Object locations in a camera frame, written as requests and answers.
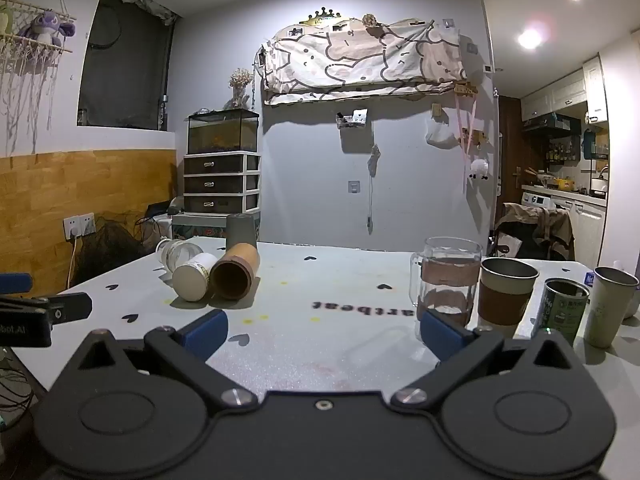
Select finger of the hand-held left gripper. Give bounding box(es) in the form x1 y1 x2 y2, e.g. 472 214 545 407
0 292 94 330
0 273 32 295

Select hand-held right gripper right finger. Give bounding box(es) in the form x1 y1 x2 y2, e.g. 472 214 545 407
390 309 589 412

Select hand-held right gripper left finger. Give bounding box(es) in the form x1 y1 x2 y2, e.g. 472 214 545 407
61 309 261 413

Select white paper cup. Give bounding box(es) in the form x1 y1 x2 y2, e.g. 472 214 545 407
172 252 219 302

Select steel cup with brown sleeve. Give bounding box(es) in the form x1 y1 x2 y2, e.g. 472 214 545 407
477 257 540 339

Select grey cup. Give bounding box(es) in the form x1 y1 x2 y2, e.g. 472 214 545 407
225 213 259 253

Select pale green tall cup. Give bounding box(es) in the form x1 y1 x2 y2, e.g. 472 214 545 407
583 266 640 349

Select glass mug with brown sleeve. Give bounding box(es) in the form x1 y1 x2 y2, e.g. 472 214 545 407
410 236 483 327

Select dark net cloth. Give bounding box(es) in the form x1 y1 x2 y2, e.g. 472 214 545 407
74 221 152 288

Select clear glass jar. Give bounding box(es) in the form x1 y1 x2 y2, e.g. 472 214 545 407
156 239 204 272

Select green printed can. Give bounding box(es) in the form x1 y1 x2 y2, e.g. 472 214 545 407
532 277 591 347

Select chair with beige jacket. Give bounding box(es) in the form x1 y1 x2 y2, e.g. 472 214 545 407
491 202 577 262

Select white plastic drawer unit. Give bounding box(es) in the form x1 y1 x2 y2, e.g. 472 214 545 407
182 151 262 215

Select white washing machine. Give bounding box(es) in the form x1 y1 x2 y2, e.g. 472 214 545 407
520 190 557 212

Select white plastic bag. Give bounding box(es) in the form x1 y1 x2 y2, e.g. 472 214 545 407
424 119 464 149

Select glass fish tank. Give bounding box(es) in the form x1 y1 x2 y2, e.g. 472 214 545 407
187 108 260 155

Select dark window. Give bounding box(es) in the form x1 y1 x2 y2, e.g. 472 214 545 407
76 0 179 132

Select dried flower bouquet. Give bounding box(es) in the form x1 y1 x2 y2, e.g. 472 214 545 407
228 67 253 110

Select purple plush toy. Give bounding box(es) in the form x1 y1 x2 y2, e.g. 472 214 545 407
19 9 77 47

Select white kitchen cabinets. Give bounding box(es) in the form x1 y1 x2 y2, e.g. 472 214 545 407
520 56 612 124

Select bear-print cloth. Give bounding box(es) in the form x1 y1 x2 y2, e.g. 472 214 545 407
259 18 472 106

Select gold crown decoration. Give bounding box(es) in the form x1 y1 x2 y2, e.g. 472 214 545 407
299 7 344 26

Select black cables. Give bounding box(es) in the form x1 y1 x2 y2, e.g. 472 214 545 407
0 349 37 413

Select white wall outlet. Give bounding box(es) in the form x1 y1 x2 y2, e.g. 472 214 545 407
63 213 96 240

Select hanging grey cable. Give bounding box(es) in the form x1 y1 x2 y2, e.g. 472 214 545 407
366 143 382 234

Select macrame wall hanging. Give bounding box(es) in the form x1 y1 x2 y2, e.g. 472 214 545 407
0 0 77 157

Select clear acrylic wall shelf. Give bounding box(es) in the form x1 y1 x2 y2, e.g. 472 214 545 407
335 108 370 130

